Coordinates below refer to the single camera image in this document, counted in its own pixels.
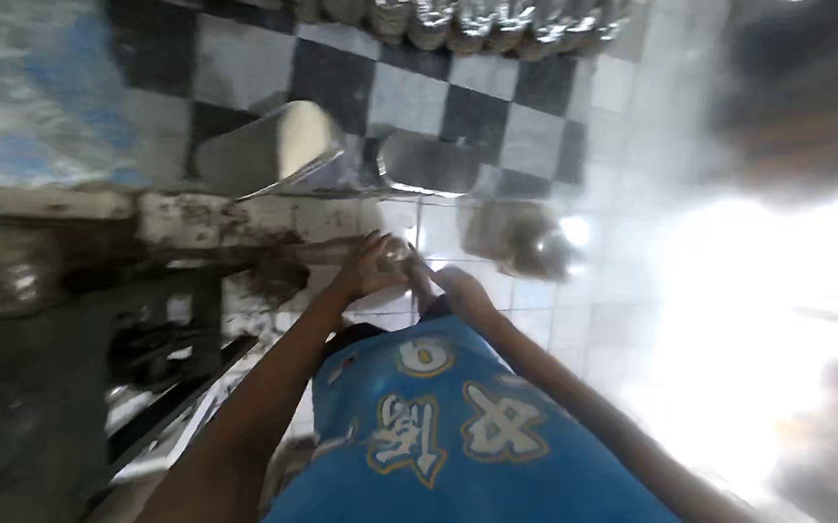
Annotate person's left hand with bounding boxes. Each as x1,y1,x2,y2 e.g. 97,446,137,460
333,230,410,302

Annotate person's right hand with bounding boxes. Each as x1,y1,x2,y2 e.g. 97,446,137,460
407,243,497,325

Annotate small round shiny object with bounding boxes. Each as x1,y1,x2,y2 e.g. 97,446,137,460
377,237,410,274

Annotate person's left forearm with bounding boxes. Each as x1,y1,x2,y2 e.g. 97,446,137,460
134,285,353,523

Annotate person's right forearm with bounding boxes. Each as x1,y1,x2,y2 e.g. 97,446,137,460
468,308,761,523

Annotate brown elongated object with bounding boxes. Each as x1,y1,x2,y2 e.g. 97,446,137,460
287,237,365,265

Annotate grey rounded metal container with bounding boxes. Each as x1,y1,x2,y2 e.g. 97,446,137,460
375,129,482,199

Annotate dark brown round lump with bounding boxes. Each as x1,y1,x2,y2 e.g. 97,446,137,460
250,231,311,309

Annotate metal container with cream contents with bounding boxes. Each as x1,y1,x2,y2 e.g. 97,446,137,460
192,100,346,203

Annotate person's body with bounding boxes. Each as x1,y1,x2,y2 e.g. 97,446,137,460
262,314,683,523

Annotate row of foil-topped jars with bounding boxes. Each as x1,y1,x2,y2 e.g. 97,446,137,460
295,0,634,62

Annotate black metal stand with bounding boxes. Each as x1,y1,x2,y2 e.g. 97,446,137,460
85,265,260,509

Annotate blue and white patterned cloth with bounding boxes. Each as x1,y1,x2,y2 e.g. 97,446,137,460
0,0,150,188

